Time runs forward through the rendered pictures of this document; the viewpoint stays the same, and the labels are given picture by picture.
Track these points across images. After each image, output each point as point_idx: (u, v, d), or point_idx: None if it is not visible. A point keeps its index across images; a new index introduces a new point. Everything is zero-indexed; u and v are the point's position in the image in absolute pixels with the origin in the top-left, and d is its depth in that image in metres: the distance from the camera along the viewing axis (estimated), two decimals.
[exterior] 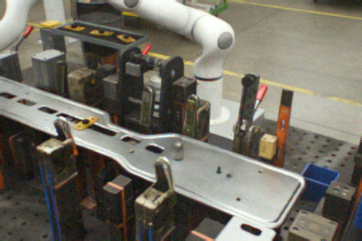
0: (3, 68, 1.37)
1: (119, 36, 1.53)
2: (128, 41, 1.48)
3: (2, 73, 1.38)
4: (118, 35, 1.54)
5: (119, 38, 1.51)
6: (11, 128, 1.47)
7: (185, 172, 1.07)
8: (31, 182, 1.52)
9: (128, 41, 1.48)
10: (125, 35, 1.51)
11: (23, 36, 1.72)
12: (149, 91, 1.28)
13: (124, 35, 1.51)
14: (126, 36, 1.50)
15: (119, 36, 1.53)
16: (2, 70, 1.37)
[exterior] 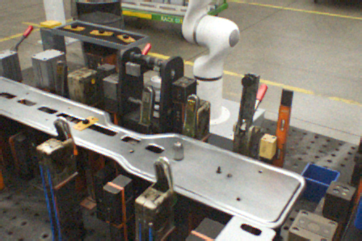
0: None
1: (119, 36, 1.53)
2: (128, 42, 1.48)
3: None
4: (118, 35, 1.54)
5: (119, 38, 1.51)
6: (11, 128, 1.47)
7: (185, 172, 1.07)
8: (31, 182, 1.52)
9: (128, 41, 1.48)
10: (125, 35, 1.51)
11: (23, 36, 1.72)
12: (149, 91, 1.28)
13: (124, 35, 1.51)
14: (126, 36, 1.50)
15: (119, 36, 1.53)
16: None
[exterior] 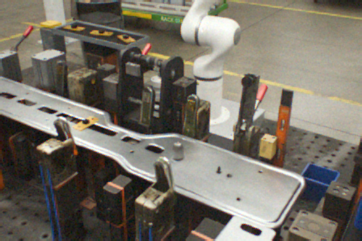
0: None
1: (119, 36, 1.53)
2: (128, 42, 1.48)
3: None
4: (118, 35, 1.54)
5: (119, 38, 1.51)
6: (11, 128, 1.47)
7: (185, 172, 1.07)
8: (31, 182, 1.52)
9: (128, 41, 1.48)
10: (125, 35, 1.51)
11: (23, 36, 1.72)
12: (149, 91, 1.28)
13: (124, 35, 1.51)
14: (126, 36, 1.50)
15: (119, 36, 1.53)
16: None
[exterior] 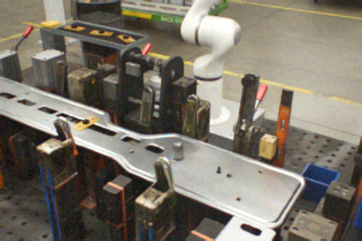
0: None
1: (119, 36, 1.53)
2: (128, 42, 1.48)
3: None
4: (118, 35, 1.54)
5: (119, 38, 1.51)
6: (11, 128, 1.47)
7: (185, 172, 1.07)
8: (31, 182, 1.52)
9: (128, 41, 1.48)
10: (125, 35, 1.51)
11: (23, 36, 1.72)
12: (149, 91, 1.28)
13: (124, 35, 1.51)
14: (126, 36, 1.50)
15: (119, 36, 1.53)
16: None
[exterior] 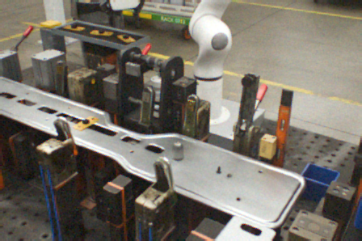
0: (103, 2, 1.41)
1: (119, 36, 1.53)
2: (128, 42, 1.48)
3: (103, 8, 1.43)
4: (118, 35, 1.54)
5: (119, 38, 1.51)
6: (11, 128, 1.47)
7: (185, 172, 1.07)
8: (31, 182, 1.52)
9: (128, 41, 1.48)
10: (125, 35, 1.51)
11: (23, 36, 1.72)
12: (149, 91, 1.28)
13: (124, 35, 1.51)
14: (126, 36, 1.50)
15: (119, 36, 1.53)
16: (102, 3, 1.42)
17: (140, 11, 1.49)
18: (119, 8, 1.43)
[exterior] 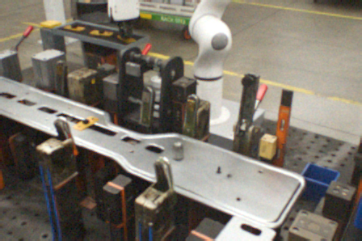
0: (110, 19, 1.45)
1: (119, 36, 1.53)
2: (128, 42, 1.48)
3: (113, 22, 1.47)
4: (118, 35, 1.54)
5: (119, 38, 1.51)
6: (11, 128, 1.47)
7: (185, 172, 1.07)
8: (31, 182, 1.52)
9: (128, 41, 1.48)
10: (125, 35, 1.51)
11: (23, 36, 1.72)
12: (149, 91, 1.28)
13: (124, 35, 1.51)
14: (126, 36, 1.50)
15: (119, 36, 1.53)
16: (109, 19, 1.46)
17: (132, 27, 1.49)
18: (120, 19, 1.45)
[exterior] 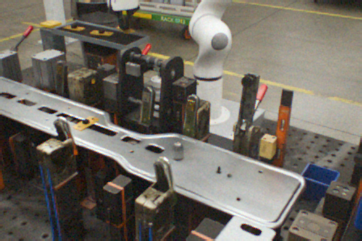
0: (109, 9, 1.43)
1: (119, 27, 1.51)
2: (128, 32, 1.46)
3: (112, 12, 1.45)
4: (117, 27, 1.52)
5: (119, 29, 1.50)
6: (11, 128, 1.47)
7: (185, 172, 1.07)
8: (31, 182, 1.52)
9: (128, 31, 1.46)
10: (124, 27, 1.50)
11: (23, 36, 1.72)
12: (149, 91, 1.28)
13: (124, 27, 1.49)
14: (125, 27, 1.49)
15: (118, 27, 1.51)
16: (108, 9, 1.44)
17: (132, 17, 1.48)
18: (119, 9, 1.43)
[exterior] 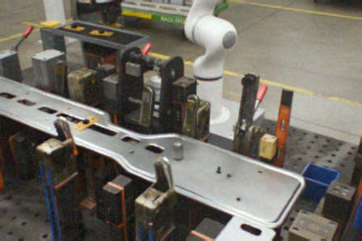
0: (91, 1, 1.27)
1: (102, 22, 1.35)
2: (113, 27, 1.31)
3: (94, 4, 1.29)
4: (100, 21, 1.36)
5: (103, 23, 1.34)
6: (11, 128, 1.47)
7: (185, 172, 1.07)
8: (31, 182, 1.52)
9: (114, 26, 1.31)
10: (109, 20, 1.34)
11: (23, 36, 1.72)
12: (149, 91, 1.28)
13: (108, 20, 1.34)
14: (110, 22, 1.33)
15: (101, 22, 1.35)
16: (90, 1, 1.28)
17: (116, 10, 1.32)
18: (103, 0, 1.27)
